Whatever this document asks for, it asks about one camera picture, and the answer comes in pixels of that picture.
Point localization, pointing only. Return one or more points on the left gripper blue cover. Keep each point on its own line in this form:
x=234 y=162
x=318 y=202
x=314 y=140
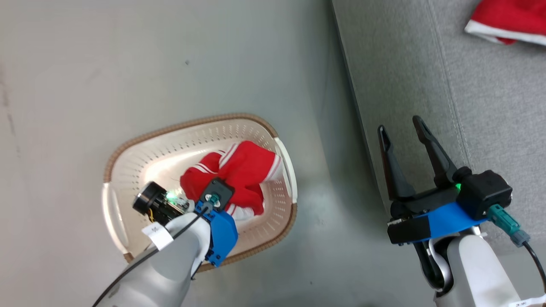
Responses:
x=222 y=236

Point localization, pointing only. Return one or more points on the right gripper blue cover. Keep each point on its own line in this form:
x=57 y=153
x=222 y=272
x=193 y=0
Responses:
x=431 y=217

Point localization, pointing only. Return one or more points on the red garment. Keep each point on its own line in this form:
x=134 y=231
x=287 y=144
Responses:
x=507 y=19
x=243 y=170

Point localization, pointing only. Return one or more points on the white grey left arm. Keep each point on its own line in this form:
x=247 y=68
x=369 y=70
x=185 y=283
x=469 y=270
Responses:
x=166 y=273

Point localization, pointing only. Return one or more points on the white grey right arm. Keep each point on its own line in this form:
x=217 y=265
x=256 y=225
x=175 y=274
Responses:
x=473 y=268

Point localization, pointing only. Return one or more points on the grey fabric sofa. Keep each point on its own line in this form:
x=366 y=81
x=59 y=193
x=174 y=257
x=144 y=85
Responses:
x=426 y=85

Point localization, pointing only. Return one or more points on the beige plastic laundry basket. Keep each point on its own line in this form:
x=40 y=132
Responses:
x=140 y=170

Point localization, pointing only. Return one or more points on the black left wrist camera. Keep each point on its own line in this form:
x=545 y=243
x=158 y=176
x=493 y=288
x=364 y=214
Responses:
x=218 y=192

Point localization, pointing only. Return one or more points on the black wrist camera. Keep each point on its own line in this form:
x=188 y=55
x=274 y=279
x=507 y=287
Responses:
x=486 y=194
x=218 y=192

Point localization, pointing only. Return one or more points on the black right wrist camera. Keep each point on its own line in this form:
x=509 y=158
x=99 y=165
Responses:
x=486 y=194

